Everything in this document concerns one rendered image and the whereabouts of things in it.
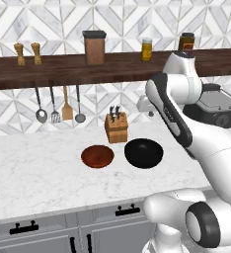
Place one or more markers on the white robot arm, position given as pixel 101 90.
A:
pixel 216 154

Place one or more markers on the metal ladle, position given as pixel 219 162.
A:
pixel 80 117

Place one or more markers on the wooden knife block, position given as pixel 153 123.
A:
pixel 116 130

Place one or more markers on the dark brown jar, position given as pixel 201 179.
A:
pixel 186 42

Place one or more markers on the wooden spatula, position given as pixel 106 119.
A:
pixel 67 111

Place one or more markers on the grey cabinet door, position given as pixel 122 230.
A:
pixel 117 237
pixel 32 245

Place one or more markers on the black bowl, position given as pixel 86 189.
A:
pixel 143 153

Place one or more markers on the black and grey countertop appliance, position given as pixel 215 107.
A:
pixel 216 107

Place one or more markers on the grey drawer front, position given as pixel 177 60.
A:
pixel 45 224
pixel 104 214

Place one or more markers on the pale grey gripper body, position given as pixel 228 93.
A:
pixel 143 104

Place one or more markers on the metal slotted spatula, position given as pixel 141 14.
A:
pixel 55 116

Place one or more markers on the yellow jar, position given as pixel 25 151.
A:
pixel 146 50

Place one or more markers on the brown wooden bowl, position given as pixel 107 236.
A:
pixel 97 156

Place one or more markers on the dark wooden wall shelf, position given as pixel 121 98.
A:
pixel 71 70

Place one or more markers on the wooden pepper mill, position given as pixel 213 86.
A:
pixel 20 54
pixel 37 53

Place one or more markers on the metal hanging spoon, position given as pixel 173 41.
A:
pixel 40 115

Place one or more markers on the brown canister with black lid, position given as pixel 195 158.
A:
pixel 94 49

